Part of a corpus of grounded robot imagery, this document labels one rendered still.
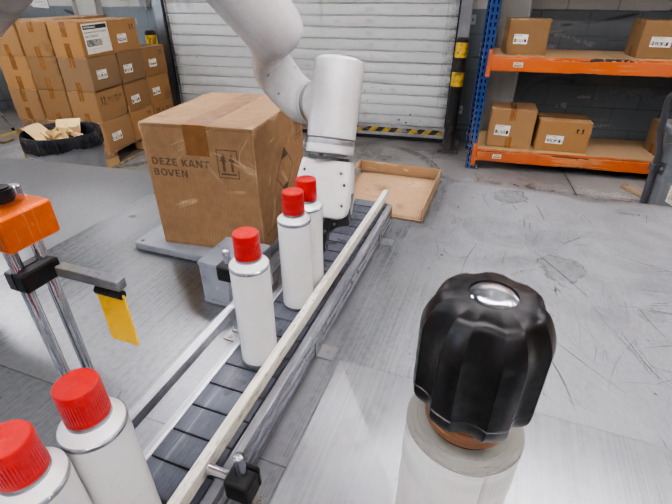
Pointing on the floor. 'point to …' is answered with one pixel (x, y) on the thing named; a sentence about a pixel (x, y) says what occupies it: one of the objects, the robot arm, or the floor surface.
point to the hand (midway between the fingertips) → (319, 243)
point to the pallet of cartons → (86, 76)
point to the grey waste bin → (77, 157)
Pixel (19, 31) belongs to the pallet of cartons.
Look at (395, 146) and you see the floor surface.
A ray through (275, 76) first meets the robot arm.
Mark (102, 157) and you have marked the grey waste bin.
